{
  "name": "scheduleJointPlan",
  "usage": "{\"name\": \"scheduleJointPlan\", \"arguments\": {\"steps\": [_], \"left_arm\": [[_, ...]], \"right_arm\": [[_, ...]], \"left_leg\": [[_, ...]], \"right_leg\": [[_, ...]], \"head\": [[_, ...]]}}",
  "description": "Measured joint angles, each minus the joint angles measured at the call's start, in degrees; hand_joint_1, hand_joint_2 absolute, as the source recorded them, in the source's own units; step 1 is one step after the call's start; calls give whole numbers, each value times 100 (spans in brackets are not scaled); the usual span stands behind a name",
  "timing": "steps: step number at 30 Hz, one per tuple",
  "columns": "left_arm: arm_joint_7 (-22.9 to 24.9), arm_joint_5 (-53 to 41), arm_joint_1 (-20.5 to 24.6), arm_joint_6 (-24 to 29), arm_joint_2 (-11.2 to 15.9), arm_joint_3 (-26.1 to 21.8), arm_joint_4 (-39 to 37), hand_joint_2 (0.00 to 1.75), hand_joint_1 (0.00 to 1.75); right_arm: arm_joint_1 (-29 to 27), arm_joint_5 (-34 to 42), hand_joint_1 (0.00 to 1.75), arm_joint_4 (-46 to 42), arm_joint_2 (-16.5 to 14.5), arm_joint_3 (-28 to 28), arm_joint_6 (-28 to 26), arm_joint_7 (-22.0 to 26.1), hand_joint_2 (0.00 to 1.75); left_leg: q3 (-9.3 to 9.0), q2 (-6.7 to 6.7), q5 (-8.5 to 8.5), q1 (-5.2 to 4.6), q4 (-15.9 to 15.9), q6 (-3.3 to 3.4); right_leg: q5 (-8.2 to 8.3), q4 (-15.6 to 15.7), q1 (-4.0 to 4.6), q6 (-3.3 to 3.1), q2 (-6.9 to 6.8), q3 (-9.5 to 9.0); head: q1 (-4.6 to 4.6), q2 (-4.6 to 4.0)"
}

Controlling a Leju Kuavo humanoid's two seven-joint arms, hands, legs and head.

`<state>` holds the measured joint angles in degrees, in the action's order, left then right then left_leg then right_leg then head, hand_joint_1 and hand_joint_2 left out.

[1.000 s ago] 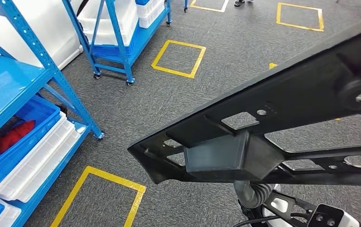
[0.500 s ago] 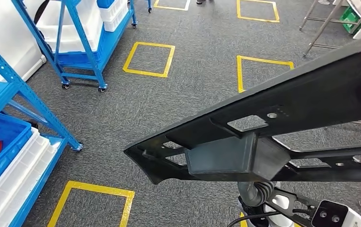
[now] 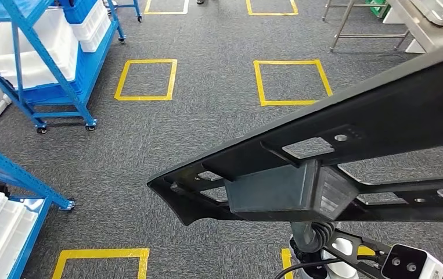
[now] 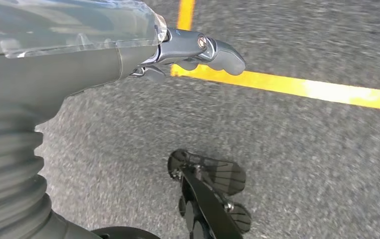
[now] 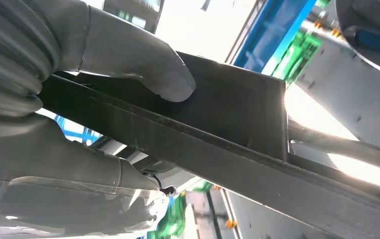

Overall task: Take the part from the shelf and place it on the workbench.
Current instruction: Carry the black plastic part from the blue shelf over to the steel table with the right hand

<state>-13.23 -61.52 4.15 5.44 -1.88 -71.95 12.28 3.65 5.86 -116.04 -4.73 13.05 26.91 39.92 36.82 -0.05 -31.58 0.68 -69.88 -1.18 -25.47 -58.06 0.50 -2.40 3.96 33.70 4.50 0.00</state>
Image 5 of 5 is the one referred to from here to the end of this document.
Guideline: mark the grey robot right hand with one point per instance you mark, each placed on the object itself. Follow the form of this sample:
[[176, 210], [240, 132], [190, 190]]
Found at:
[[61, 165]]

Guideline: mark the blue steel storage rack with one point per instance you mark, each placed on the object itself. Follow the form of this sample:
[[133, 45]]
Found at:
[[269, 33]]

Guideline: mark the green plastic bin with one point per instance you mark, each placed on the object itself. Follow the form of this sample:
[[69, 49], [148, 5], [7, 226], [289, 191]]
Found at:
[[173, 217], [295, 56]]

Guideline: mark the black stool with chrome base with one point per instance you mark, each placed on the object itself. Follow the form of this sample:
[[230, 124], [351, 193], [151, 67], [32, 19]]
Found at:
[[368, 19]]

